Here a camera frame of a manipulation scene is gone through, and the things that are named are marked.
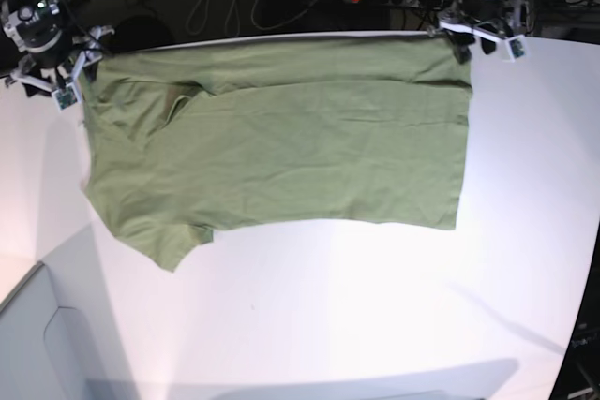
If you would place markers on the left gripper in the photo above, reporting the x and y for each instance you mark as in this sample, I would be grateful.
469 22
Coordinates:
493 21

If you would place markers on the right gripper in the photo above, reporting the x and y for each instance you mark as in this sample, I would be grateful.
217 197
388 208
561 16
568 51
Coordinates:
55 49

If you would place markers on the green T-shirt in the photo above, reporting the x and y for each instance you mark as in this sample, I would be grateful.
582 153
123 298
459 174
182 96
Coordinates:
188 142

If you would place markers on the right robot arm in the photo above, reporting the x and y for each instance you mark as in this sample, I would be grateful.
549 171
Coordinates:
56 50

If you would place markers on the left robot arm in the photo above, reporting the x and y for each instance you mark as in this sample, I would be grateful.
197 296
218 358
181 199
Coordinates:
578 14

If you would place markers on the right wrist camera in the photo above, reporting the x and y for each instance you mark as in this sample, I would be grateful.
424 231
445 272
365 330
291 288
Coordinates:
67 96

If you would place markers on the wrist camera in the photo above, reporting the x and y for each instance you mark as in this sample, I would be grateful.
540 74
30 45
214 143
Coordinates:
67 96
513 49

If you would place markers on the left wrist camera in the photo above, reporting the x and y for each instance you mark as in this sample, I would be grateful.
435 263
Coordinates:
513 49

